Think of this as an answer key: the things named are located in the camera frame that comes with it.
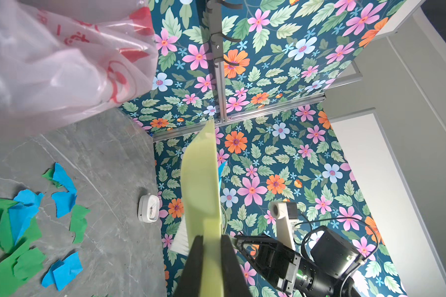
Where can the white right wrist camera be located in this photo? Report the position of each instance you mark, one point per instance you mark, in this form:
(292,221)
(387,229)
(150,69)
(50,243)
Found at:
(286,216)

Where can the green blue scrap upper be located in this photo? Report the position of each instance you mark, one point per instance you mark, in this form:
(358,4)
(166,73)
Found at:
(20,215)

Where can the white kitchen timer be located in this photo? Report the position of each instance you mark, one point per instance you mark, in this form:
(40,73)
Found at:
(148,208)

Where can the pink plastic bin liner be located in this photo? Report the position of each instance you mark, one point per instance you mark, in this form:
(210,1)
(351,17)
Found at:
(64,61)

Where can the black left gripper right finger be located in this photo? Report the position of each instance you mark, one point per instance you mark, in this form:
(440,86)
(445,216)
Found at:
(234,283)

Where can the blue crumpled paper scrap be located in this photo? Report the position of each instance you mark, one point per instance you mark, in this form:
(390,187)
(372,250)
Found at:
(63,272)

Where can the light green dustpan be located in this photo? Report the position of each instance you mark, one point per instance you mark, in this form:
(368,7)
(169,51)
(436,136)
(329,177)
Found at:
(199,182)

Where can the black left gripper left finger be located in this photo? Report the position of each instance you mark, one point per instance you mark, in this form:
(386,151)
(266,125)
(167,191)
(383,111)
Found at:
(189,284)

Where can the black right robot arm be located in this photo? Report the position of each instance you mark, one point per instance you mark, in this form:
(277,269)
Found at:
(326,272)

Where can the green scrap strip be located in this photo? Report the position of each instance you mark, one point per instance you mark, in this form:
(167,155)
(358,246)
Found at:
(78,224)

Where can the large green paper scrap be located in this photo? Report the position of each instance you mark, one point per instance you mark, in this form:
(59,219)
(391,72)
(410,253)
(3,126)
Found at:
(21,262)

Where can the blue paper scrap top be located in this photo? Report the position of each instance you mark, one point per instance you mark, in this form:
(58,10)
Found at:
(64,200)

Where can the black wall hook rail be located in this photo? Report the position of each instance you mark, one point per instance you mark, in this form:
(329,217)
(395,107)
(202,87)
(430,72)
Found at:
(217,37)

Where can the light green hand brush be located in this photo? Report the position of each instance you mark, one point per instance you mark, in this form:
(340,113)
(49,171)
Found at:
(180,241)

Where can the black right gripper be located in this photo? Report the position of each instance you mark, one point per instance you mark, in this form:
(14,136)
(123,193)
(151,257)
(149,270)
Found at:
(282,267)

